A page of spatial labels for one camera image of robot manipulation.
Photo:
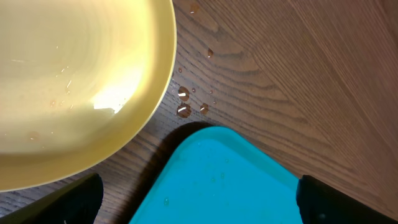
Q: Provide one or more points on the yellow plate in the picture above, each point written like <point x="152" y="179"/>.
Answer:
<point x="79" y="79"/>

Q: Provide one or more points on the teal plastic tray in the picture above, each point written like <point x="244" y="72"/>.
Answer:
<point x="216" y="176"/>

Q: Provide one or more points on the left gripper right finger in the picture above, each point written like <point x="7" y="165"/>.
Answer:
<point x="320" y="203"/>

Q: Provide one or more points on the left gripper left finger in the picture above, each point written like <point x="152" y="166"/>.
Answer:
<point x="77" y="202"/>

